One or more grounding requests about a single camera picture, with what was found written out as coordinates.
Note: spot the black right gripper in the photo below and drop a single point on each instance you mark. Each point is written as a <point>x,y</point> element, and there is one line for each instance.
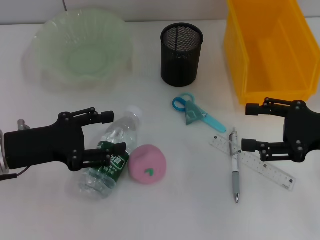
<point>302,130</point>

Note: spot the transparent plastic ruler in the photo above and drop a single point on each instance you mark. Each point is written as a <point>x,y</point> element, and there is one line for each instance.
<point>272,170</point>

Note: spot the white grey ballpoint pen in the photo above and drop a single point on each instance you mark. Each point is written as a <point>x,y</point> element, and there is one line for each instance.
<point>236,180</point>

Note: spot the green glass fruit plate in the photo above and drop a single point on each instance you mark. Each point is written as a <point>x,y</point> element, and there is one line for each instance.
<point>82,57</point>

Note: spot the yellow plastic bin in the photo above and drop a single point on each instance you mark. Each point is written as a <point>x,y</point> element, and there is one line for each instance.
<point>275,62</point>

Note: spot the pink toy peach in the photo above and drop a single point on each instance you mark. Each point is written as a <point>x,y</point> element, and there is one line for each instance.
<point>147,162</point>

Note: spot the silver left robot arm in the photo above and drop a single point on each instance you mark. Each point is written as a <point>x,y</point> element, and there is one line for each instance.
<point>2,160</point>

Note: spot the clear green-label water bottle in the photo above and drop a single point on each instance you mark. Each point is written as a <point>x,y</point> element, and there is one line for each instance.
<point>100,180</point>

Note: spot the black mesh pen holder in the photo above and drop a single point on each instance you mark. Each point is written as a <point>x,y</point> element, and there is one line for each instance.
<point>180,67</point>

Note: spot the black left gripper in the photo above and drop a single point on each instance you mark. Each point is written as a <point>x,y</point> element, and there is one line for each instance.
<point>45,145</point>

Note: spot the blue plastic scissors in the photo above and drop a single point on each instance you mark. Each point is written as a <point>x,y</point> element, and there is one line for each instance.
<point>215,123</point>

